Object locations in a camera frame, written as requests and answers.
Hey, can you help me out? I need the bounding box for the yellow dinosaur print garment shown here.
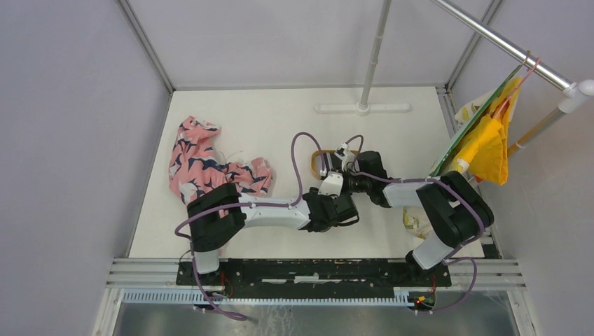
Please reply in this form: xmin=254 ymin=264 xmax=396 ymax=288
xmin=401 ymin=76 xmax=525 ymax=240

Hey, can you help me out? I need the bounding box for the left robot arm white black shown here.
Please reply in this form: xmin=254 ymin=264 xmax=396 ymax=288
xmin=175 ymin=183 xmax=359 ymax=286

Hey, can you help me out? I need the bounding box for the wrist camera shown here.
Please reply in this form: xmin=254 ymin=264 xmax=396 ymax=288
xmin=334 ymin=142 xmax=355 ymax=172
xmin=318 ymin=171 xmax=344 ymax=197

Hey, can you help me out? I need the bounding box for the white rack pole with base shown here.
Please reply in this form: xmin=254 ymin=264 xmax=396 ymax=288
xmin=314 ymin=0 xmax=412 ymax=116

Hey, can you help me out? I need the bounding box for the oval wooden card tray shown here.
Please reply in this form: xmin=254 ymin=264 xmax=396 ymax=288
xmin=311 ymin=150 xmax=360 ymax=180

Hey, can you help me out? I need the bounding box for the purple cable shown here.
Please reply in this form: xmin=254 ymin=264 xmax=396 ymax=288
xmin=343 ymin=134 xmax=486 ymax=315
xmin=174 ymin=132 xmax=328 ymax=322

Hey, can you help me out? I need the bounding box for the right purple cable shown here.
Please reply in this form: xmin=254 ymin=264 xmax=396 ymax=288
xmin=343 ymin=134 xmax=486 ymax=315

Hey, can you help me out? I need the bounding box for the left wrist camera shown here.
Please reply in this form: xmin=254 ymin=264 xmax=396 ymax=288
xmin=318 ymin=171 xmax=344 ymax=197

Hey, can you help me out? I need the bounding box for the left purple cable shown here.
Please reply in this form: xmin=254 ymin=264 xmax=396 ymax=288
xmin=174 ymin=132 xmax=328 ymax=322

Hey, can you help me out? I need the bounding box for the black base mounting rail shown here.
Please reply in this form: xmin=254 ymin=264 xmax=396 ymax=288
xmin=199 ymin=258 xmax=452 ymax=299

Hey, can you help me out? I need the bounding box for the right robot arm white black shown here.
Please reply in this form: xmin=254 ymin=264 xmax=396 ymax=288
xmin=343 ymin=151 xmax=495 ymax=286

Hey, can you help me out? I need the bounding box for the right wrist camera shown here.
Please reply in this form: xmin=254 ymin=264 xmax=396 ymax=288
xmin=334 ymin=142 xmax=355 ymax=172

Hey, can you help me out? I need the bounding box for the pink patterned garment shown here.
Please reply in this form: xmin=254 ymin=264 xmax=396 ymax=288
xmin=167 ymin=115 xmax=274 ymax=257

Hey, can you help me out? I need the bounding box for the pink clothes hanger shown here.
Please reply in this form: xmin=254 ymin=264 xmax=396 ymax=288
xmin=491 ymin=57 xmax=541 ymax=119

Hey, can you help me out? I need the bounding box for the green clothes hanger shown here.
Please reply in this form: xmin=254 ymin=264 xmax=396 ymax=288
xmin=429 ymin=64 xmax=522 ymax=176

